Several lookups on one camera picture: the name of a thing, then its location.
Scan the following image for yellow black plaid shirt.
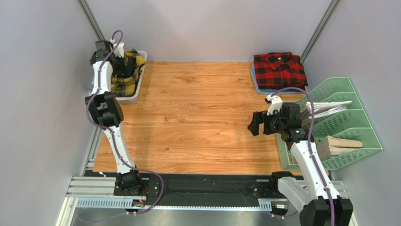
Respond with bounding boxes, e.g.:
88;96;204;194
111;48;146;97

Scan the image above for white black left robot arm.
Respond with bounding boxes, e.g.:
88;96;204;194
85;40;145;196

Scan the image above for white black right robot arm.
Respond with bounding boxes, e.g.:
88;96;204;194
248;103;353;226

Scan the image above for white paper stack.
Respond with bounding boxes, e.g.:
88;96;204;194
301;101;353;126

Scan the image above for white plastic laundry basket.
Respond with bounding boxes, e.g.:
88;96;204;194
88;50;148;105

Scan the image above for red black plaid folded shirt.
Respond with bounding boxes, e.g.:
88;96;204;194
253;52;308;89

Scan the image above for wooden block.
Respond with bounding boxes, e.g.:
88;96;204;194
316;136;363;161

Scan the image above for green plastic file organizer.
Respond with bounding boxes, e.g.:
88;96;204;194
275;77;384;171

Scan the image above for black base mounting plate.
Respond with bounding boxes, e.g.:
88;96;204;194
84;170;333;208

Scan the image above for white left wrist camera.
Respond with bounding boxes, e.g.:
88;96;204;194
110;39;125;58

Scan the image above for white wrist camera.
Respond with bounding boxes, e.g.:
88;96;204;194
265;95;283;116
110;39;125;58

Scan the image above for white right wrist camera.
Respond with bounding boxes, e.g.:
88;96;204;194
265;95;283;116

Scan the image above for left aluminium corner post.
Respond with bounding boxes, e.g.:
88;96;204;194
77;0;105;40

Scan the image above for aluminium corner post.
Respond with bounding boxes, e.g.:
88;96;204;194
77;0;105;40
300;0;342;64

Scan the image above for aluminium frame rail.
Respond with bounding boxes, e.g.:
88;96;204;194
56;125;358;226

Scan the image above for right aluminium corner post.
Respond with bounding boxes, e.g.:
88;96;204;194
300;0;342;64

